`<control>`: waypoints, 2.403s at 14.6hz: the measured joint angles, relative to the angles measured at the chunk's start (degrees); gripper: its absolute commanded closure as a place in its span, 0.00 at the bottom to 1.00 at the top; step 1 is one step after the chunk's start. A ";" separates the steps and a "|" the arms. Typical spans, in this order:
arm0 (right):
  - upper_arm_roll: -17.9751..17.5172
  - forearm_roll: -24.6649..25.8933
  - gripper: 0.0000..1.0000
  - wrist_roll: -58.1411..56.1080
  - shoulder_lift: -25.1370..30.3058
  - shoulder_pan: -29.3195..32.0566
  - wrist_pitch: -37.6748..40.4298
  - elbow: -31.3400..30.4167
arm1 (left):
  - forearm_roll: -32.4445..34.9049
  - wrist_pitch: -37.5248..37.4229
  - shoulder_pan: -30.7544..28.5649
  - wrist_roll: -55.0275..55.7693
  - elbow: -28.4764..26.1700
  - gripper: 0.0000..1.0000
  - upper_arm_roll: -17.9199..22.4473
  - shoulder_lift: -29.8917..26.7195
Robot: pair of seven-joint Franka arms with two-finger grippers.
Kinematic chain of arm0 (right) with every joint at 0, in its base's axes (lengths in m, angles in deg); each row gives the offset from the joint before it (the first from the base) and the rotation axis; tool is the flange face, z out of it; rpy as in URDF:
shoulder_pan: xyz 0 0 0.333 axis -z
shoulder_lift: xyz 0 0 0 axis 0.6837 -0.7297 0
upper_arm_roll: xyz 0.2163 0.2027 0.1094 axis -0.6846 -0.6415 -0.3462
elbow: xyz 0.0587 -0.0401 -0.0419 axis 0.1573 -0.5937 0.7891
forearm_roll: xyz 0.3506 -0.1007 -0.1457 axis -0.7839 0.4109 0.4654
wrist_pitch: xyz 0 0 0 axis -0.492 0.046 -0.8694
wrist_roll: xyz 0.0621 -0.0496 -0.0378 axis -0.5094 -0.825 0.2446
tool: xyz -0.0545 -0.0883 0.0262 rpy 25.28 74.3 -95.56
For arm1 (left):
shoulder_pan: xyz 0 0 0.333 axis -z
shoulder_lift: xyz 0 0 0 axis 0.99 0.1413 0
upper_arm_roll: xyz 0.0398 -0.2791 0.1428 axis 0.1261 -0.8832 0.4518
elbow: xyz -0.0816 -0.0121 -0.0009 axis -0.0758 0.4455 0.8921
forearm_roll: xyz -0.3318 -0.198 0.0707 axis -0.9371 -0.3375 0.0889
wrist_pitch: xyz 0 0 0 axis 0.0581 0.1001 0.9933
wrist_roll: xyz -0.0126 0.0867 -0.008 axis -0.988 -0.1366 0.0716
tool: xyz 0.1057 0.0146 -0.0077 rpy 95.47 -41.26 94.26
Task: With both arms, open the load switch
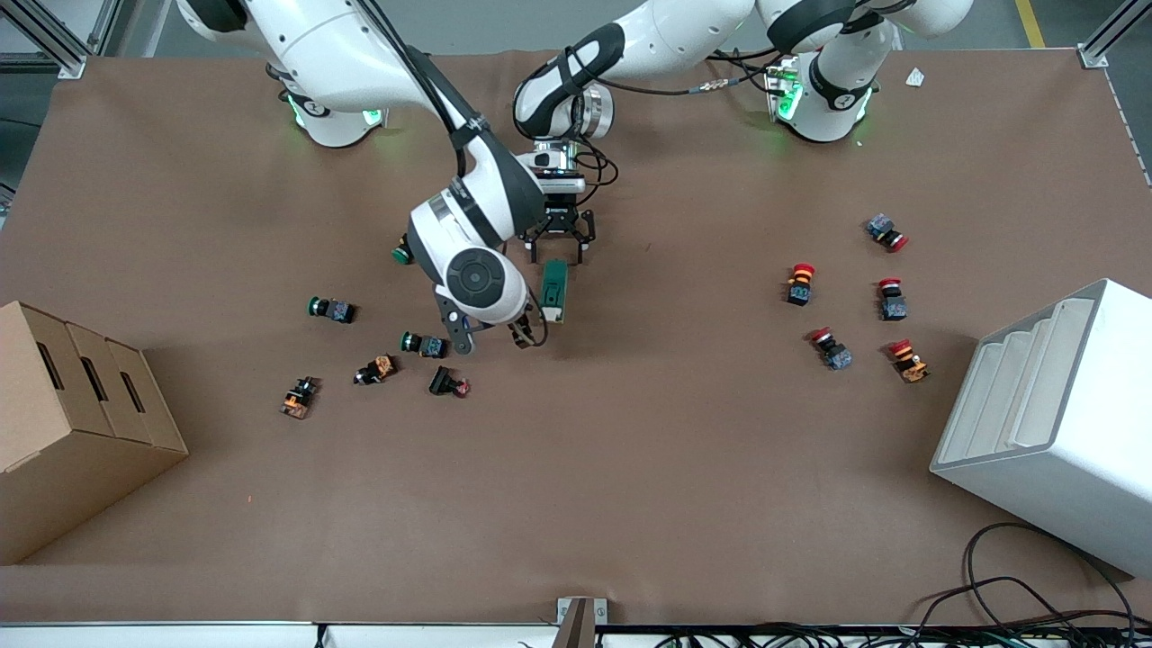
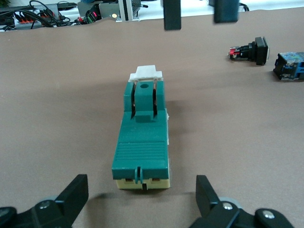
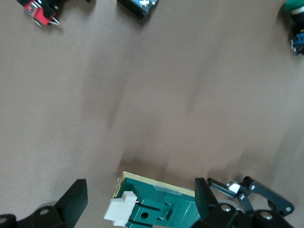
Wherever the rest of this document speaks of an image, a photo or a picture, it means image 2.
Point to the black square switch red block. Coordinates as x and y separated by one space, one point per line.
256 51

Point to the green push button switch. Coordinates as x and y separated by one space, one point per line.
291 66

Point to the grey electronics box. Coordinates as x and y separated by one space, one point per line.
104 9

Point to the grey power strip orange switches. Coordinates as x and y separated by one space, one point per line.
23 21

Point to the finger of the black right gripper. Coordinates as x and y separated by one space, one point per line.
172 14
225 10

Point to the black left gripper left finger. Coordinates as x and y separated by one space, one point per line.
47 213

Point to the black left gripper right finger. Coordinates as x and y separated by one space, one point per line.
228 213

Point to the brown paper table cover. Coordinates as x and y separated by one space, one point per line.
59 118

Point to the green terminal block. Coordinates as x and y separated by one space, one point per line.
142 133

